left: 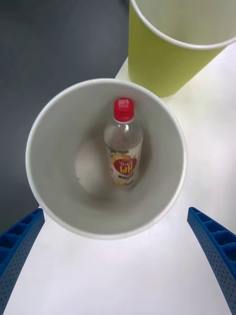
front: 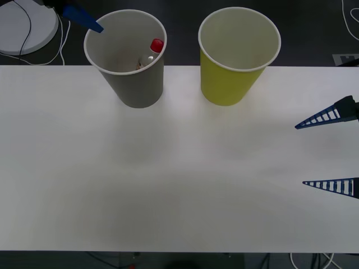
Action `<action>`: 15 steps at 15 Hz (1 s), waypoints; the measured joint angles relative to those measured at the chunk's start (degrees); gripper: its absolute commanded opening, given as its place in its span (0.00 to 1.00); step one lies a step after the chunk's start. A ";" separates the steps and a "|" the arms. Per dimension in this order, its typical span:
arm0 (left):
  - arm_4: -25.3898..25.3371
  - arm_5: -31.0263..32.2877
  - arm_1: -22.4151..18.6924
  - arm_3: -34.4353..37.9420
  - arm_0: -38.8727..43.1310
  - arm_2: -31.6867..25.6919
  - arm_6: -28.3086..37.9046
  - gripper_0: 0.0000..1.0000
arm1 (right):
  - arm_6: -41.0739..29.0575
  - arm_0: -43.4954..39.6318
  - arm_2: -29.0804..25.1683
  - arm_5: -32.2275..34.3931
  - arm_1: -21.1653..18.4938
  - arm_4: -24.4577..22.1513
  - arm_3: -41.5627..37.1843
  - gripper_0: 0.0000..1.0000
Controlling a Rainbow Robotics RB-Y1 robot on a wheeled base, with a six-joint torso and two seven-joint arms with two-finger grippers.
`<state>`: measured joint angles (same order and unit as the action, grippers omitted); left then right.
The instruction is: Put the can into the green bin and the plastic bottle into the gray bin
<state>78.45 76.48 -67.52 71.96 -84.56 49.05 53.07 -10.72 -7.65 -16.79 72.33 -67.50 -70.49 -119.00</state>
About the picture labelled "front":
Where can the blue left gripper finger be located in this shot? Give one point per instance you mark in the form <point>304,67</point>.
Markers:
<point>81,18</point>

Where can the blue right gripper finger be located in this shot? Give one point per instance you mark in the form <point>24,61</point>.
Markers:
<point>343,109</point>
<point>345,187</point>

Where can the clear bottle with red cap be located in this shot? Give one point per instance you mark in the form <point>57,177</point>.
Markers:
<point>156,46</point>

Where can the grey flat floor plate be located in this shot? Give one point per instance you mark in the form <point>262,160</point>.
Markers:
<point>343,59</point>

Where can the white round disc base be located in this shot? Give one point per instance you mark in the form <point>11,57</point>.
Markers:
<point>14,30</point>

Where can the grey waste bin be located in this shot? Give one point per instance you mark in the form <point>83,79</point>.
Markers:
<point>137,87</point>

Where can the yellow-green waste bin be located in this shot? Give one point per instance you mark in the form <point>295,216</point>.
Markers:
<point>227,84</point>

